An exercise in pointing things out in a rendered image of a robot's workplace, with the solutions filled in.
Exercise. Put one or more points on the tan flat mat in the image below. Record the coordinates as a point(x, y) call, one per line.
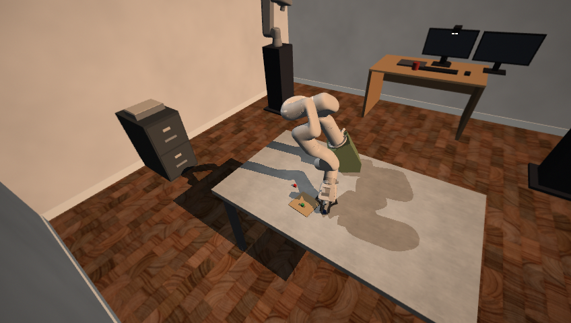
point(310, 204)

